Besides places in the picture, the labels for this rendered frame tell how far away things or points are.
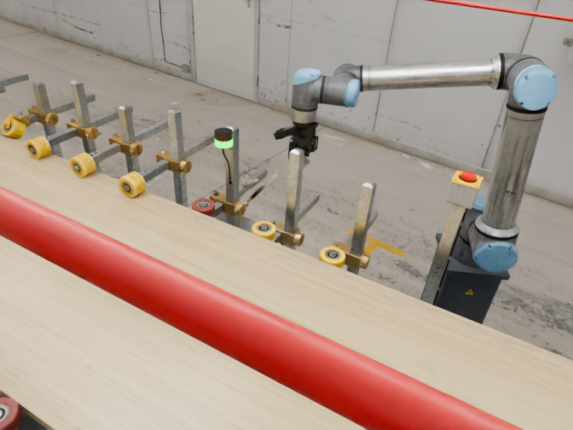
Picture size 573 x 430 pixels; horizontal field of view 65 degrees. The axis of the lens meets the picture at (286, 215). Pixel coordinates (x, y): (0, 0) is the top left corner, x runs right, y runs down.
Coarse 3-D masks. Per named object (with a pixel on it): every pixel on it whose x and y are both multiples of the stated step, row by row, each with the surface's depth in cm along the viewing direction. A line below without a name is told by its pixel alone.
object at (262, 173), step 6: (252, 174) 187; (258, 174) 187; (264, 174) 190; (258, 180) 187; (240, 186) 179; (252, 186) 184; (240, 192) 177; (216, 204) 167; (222, 204) 168; (216, 210) 165; (222, 210) 168; (216, 216) 166
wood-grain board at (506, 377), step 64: (64, 192) 161; (0, 256) 131; (192, 256) 136; (256, 256) 138; (0, 320) 112; (64, 320) 113; (128, 320) 115; (320, 320) 118; (384, 320) 120; (448, 320) 121; (0, 384) 98; (64, 384) 99; (128, 384) 100; (192, 384) 101; (256, 384) 102; (448, 384) 105; (512, 384) 106
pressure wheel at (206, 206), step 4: (196, 200) 160; (200, 200) 160; (204, 200) 161; (208, 200) 160; (192, 204) 158; (196, 204) 159; (200, 204) 159; (204, 204) 158; (208, 204) 159; (212, 204) 159; (192, 208) 158; (196, 208) 156; (200, 208) 156; (204, 208) 156; (208, 208) 157; (212, 208) 157; (200, 212) 156; (204, 212) 156; (208, 212) 157; (212, 212) 158
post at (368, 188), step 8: (368, 184) 135; (376, 184) 136; (368, 192) 135; (360, 200) 138; (368, 200) 137; (360, 208) 140; (368, 208) 138; (360, 216) 141; (368, 216) 141; (360, 224) 142; (360, 232) 144; (352, 240) 147; (360, 240) 145; (352, 248) 149; (360, 248) 147; (352, 272) 154
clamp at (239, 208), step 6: (210, 198) 170; (216, 198) 169; (222, 198) 169; (228, 204) 167; (234, 204) 166; (240, 204) 166; (228, 210) 168; (234, 210) 166; (240, 210) 167; (234, 216) 168
